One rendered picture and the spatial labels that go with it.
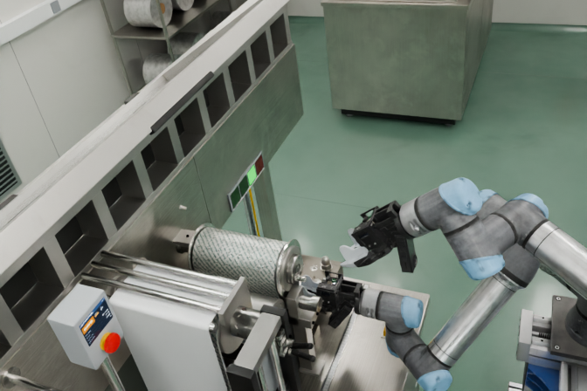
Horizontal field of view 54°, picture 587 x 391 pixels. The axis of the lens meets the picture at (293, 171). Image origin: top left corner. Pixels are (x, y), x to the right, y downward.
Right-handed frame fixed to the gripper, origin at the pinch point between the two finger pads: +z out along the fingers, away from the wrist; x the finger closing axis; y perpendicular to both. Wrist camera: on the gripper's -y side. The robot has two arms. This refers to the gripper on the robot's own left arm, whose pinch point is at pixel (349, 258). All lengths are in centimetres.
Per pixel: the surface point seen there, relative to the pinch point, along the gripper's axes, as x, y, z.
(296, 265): -2.3, 3.3, 17.3
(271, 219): -79, -10, 95
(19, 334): 47, 41, 31
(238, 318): 24.5, 12.0, 11.4
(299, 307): 3.3, -4.8, 21.6
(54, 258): 33, 47, 27
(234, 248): 0.6, 16.8, 25.9
